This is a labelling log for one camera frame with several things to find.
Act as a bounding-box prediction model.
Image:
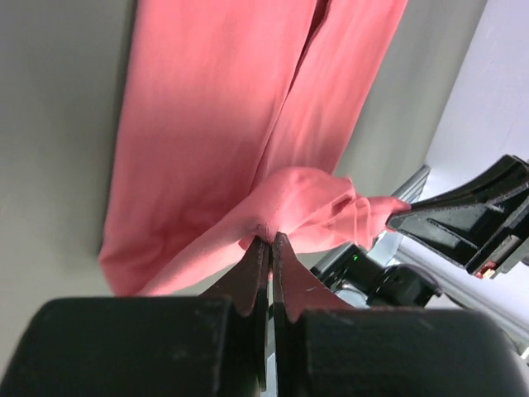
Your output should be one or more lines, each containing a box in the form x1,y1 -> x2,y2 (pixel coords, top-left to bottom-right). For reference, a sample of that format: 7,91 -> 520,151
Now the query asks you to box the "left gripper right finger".
272,233 -> 528,396

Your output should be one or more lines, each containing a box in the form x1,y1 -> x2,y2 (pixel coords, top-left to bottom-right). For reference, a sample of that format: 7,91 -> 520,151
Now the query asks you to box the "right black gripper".
387,155 -> 528,279

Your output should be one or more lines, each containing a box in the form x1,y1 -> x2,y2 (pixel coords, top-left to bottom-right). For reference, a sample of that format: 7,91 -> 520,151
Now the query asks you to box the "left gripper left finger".
1,239 -> 269,396

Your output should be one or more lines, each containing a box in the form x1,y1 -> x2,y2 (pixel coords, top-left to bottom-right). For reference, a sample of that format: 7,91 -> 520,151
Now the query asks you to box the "pink t shirt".
99,1 -> 407,296

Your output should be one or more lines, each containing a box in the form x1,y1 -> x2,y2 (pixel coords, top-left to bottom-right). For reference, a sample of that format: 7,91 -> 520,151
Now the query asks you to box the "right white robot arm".
311,155 -> 528,307

